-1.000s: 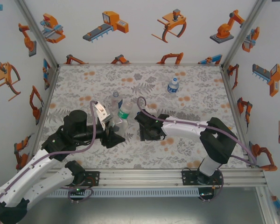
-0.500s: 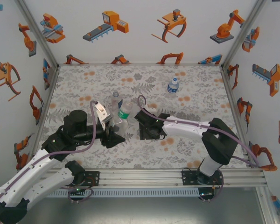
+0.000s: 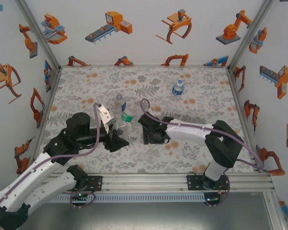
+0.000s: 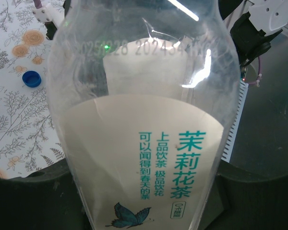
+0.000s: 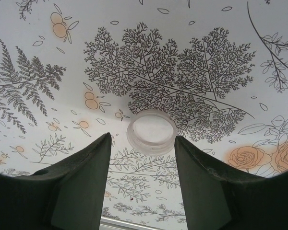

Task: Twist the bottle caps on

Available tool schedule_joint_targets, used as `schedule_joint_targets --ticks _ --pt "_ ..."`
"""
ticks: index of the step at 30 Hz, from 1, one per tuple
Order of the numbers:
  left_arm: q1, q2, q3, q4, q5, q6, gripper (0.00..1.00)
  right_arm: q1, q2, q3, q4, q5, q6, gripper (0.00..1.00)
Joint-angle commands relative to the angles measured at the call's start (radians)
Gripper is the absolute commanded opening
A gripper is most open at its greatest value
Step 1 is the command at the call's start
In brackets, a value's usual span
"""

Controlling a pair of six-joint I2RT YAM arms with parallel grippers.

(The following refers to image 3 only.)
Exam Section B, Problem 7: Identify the slotted grey cable duct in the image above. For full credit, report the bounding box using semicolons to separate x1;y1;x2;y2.
48;193;204;204

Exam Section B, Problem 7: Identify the bottle with wide blue label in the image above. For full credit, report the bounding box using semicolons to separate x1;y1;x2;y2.
171;80;185;97

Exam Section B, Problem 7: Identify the grey floral table cloth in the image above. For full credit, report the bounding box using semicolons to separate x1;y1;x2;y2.
39;66;259;174

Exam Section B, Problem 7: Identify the clear bottle green label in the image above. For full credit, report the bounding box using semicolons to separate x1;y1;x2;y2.
116;103;137;141

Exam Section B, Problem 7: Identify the aluminium frame rail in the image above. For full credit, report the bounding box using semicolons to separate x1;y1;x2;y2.
35;67;63;151
227;67;264;173
60;64;228;69

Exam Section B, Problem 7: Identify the aluminium frame post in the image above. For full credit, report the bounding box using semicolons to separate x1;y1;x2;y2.
263;191;288;230
227;0;276;70
14;0;62;70

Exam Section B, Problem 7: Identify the circuit board with green light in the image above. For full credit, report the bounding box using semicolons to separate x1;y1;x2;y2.
204;195;221;205
70;192;90;201

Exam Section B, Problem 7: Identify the wide aluminium base rail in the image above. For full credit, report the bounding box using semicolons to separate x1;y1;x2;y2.
38;173;276;193

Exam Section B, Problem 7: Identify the clear bottle small blue label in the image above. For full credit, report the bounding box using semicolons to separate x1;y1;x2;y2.
113;93;128;115

